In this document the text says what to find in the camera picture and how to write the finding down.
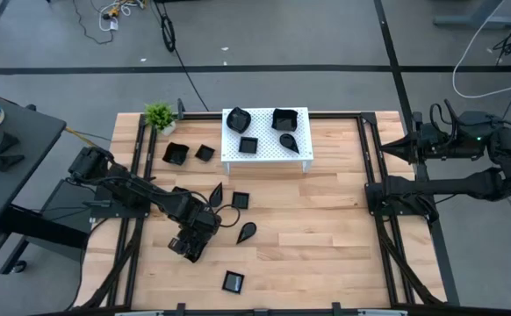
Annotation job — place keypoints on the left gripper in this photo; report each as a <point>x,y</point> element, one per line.
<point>200,224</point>

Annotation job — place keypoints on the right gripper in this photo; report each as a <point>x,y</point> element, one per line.
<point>435,142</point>

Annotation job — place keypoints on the black wavy square bowl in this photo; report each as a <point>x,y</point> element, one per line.
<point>196,256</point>
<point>175,153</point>
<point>284,120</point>

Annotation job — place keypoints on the black teardrop plate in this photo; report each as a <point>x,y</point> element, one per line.
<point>247,230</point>
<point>287,140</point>
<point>217,197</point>

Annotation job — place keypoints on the black small square plate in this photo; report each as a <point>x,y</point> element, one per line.
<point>248,145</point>
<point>204,152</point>
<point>240,200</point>
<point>233,282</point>

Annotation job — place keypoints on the black leaf-shaped plate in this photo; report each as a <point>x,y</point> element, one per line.
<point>238,119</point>
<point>181,190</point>

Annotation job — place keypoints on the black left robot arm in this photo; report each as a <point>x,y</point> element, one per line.
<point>124,186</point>

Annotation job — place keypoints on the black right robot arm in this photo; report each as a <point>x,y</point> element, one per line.
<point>448,186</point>

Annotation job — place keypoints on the white perforated shelf rack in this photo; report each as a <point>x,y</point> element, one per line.
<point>262,127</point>

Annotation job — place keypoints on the small potted green plant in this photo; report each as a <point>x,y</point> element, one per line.
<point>160,116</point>

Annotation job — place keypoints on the black controller box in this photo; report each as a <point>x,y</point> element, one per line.
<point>69,206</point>

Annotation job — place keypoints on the grey desk base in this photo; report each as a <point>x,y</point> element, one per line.
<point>475,19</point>

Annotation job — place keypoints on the black caster wheel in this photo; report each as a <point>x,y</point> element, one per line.
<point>19,266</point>

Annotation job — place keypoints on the black side table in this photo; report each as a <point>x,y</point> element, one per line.
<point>31,145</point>

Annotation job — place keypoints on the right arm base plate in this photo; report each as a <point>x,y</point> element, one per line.
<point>372,206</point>

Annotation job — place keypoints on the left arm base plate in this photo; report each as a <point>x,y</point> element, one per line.
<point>119,210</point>

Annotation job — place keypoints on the black triangular bracket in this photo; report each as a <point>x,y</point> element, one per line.
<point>5,162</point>
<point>7,142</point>

